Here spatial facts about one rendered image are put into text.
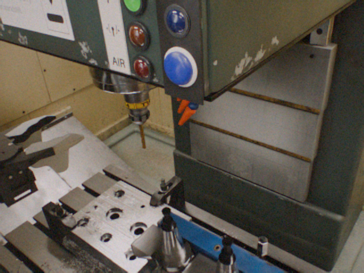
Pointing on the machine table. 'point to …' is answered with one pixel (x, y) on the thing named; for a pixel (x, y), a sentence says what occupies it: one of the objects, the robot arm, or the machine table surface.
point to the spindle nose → (116, 82)
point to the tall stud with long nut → (262, 247)
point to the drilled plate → (91, 244)
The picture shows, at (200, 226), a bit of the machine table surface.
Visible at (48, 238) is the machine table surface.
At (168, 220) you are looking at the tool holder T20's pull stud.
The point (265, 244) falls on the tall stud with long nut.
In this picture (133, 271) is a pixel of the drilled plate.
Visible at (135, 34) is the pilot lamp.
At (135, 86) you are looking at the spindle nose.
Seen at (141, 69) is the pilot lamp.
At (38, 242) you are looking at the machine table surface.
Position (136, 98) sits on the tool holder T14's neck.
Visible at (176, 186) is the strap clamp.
